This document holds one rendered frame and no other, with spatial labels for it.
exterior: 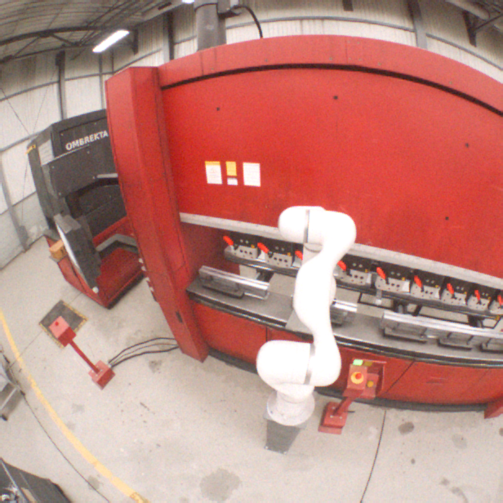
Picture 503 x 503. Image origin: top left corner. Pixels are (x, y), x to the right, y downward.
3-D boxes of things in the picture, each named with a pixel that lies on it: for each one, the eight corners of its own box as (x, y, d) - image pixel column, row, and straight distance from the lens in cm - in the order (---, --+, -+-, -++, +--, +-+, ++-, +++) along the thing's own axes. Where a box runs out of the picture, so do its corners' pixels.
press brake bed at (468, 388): (208, 355, 235) (187, 293, 172) (219, 340, 243) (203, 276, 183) (483, 411, 294) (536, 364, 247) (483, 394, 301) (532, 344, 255)
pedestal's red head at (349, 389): (340, 395, 144) (349, 383, 128) (344, 372, 151) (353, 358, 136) (372, 399, 149) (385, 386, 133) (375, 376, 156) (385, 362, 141)
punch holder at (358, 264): (336, 280, 124) (342, 252, 114) (339, 270, 131) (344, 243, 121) (364, 286, 124) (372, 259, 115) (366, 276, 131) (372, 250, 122)
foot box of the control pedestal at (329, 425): (317, 431, 203) (320, 428, 192) (324, 405, 211) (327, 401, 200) (340, 434, 207) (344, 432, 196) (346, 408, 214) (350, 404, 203)
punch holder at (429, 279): (408, 296, 129) (419, 269, 120) (407, 285, 136) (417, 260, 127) (432, 300, 134) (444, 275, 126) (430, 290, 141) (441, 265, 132)
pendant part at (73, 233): (72, 263, 178) (52, 216, 167) (85, 255, 179) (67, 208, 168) (91, 291, 138) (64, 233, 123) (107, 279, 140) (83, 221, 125)
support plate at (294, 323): (285, 327, 123) (285, 327, 122) (300, 294, 140) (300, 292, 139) (319, 337, 121) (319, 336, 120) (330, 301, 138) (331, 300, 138)
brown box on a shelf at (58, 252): (48, 257, 288) (44, 247, 284) (64, 245, 294) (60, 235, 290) (57, 263, 261) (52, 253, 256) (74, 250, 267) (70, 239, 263)
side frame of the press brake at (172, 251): (181, 353, 243) (103, 81, 148) (224, 298, 281) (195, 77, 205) (202, 363, 231) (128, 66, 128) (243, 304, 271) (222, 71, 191)
